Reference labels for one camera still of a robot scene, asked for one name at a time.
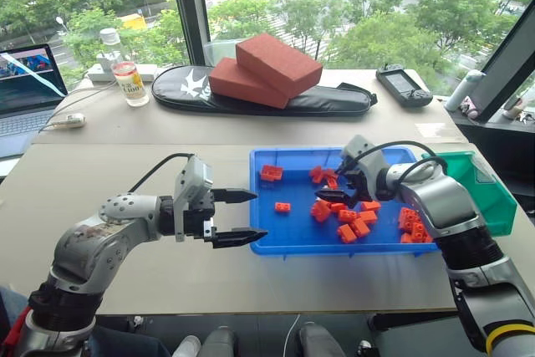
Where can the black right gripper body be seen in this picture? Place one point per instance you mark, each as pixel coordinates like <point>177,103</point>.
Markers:
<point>360,187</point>

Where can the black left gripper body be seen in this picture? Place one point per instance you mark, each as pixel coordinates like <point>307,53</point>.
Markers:
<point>194,223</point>

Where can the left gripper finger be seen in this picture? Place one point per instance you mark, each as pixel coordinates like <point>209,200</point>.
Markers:
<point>238,238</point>
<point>234,196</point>

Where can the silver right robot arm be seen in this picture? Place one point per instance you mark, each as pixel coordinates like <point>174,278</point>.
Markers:
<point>443,202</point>

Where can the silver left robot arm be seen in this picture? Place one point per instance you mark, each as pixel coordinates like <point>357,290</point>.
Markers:
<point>83,248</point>

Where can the blue plastic bin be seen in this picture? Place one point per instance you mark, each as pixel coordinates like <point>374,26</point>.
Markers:
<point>292,231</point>

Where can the green plastic bin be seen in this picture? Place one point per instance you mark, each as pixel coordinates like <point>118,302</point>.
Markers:
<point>485,190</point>

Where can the orange toy brick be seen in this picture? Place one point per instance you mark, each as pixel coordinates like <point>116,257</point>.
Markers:
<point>321,210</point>
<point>370,205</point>
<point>337,207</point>
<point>409,217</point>
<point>283,207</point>
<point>360,228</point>
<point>316,174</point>
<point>331,179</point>
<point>406,238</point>
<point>368,217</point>
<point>420,231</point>
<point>348,216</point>
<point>346,234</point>
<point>271,173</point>

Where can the black handheld controller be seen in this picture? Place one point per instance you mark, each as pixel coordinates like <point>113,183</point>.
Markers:
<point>401,85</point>

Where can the grey rounded shape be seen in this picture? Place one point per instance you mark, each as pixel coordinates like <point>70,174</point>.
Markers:
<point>217,342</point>
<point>315,340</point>

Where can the red brick block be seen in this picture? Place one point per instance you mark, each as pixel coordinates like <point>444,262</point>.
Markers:
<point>276,60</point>
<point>238,81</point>

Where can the black racket bag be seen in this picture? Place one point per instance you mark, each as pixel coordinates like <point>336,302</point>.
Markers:
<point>179,89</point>

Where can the white shoe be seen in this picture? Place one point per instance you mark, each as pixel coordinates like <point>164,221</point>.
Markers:
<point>186,347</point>

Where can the small pink trinket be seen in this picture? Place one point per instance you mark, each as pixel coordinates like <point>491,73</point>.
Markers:
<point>470,109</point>

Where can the white slim bottle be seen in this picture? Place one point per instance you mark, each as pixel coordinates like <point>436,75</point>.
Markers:
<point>462,91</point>

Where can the glass cup with label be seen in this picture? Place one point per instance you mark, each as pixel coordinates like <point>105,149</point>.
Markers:
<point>131,89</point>

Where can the white power strip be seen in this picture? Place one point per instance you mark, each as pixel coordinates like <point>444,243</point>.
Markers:
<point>144,70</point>

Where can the white plug adapter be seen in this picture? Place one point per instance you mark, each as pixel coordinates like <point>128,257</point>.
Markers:
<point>73,120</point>

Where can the dark window pillar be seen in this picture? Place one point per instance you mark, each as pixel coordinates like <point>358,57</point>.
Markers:
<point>188,10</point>

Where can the clear bottle white cap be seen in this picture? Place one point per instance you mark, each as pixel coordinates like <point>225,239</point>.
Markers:
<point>110,47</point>

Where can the grey laptop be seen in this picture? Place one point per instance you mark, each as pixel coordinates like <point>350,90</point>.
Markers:
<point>25,118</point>

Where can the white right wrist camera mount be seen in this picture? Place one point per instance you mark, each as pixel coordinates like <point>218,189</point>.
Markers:
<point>368,156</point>

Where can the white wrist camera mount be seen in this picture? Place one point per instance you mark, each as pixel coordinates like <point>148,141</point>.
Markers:
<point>194,183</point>
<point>368,156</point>

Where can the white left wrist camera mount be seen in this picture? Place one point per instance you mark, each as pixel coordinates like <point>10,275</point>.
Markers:
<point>194,183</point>

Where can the dark slanted window frame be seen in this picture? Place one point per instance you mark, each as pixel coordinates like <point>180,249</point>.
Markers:
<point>505,68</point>

